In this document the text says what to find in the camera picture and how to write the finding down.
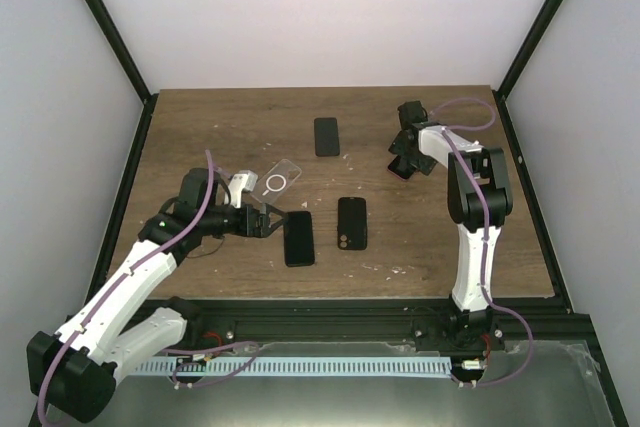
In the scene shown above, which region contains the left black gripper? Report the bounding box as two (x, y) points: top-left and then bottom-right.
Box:
(200, 202), (289, 240)

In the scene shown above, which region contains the black phone case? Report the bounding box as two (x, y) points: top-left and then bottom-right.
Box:
(284, 211), (315, 267)
(337, 197), (368, 251)

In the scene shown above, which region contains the pink phone black screen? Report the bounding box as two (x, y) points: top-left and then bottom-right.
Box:
(387, 156), (416, 181)

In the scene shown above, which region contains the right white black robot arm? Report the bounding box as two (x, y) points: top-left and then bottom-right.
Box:
(388, 101), (513, 350)

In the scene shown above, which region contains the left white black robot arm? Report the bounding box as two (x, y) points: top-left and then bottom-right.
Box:
(26, 165), (287, 426)

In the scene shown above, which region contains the clear magsafe phone case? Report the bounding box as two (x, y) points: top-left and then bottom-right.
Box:
(251, 159), (302, 204)

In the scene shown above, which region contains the black phone far centre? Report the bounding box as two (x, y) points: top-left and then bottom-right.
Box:
(314, 117), (340, 157)

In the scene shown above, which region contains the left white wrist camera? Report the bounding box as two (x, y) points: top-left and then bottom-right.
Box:
(228, 170), (258, 208)

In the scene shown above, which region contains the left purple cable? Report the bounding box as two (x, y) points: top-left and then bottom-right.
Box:
(37, 149), (261, 426)

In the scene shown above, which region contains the purple cable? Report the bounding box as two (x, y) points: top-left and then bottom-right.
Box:
(428, 97), (535, 391)
(37, 149), (261, 426)

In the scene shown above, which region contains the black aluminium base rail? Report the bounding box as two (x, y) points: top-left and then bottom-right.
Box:
(59, 296), (594, 353)

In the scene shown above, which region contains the light blue slotted cable duct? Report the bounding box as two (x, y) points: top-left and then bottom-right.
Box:
(133, 357), (452, 379)

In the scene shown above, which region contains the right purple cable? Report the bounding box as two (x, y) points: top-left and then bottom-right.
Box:
(428, 97), (535, 391)

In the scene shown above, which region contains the right black frame post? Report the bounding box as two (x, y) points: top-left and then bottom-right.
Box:
(497, 0), (599, 98)

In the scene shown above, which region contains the black frame post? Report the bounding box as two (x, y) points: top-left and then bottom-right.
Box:
(497, 0), (599, 98)
(53, 0), (153, 104)

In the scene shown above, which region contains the left black frame post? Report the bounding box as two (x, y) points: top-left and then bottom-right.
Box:
(53, 0), (153, 104)

